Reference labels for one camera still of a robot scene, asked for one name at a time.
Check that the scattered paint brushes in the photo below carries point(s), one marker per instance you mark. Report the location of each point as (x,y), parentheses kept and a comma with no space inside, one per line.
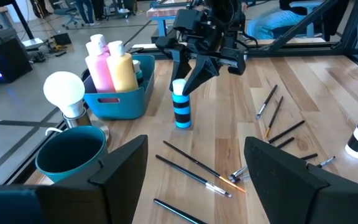
(194,160)

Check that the office chair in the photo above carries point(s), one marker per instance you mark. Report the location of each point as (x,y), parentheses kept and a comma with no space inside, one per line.
(68,12)

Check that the teal ribbed plastic cup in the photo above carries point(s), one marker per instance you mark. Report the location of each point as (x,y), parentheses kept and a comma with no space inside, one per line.
(54,171)

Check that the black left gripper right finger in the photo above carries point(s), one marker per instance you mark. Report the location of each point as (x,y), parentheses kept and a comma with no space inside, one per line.
(284,193)

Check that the small black box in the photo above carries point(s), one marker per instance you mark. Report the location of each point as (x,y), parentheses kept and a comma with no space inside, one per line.
(61,39)

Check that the black paintbrush white bristles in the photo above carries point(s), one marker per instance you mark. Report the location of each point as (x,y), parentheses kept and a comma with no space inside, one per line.
(185,172)

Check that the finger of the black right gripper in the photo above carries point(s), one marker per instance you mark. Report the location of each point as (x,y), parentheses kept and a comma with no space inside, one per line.
(205,73)
(180,67)

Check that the large yellow paint bottle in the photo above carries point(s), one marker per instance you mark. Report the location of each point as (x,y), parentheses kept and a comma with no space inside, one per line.
(121,73)

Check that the long black paintbrush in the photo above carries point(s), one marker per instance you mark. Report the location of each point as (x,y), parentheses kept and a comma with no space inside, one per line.
(274,115)
(176,211)

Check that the loose paintbrushes on table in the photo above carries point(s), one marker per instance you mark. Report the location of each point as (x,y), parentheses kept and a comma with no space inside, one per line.
(326,161)

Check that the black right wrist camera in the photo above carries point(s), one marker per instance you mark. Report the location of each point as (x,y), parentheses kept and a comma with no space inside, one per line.
(191,21)

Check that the wooden table black legs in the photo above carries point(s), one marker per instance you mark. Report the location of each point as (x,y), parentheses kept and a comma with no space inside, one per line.
(22,18)

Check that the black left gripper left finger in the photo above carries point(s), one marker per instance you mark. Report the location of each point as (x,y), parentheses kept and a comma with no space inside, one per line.
(120,193)

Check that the blue cushion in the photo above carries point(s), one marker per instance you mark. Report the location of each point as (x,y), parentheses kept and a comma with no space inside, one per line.
(272,25)

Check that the teal plastic storage bin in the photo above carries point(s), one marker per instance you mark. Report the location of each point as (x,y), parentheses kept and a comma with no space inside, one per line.
(126,105)

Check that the blue frame table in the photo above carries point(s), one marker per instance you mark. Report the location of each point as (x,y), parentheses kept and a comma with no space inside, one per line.
(162,26)

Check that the black computer tower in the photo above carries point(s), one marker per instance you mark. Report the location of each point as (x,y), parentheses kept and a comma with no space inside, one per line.
(11,59)

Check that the white flat box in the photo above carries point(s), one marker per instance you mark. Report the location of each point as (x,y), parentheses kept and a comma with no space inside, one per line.
(31,43)

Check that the black paintbrush silver ferrule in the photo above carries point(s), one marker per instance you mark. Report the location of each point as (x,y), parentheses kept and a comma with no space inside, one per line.
(287,131)
(267,100)

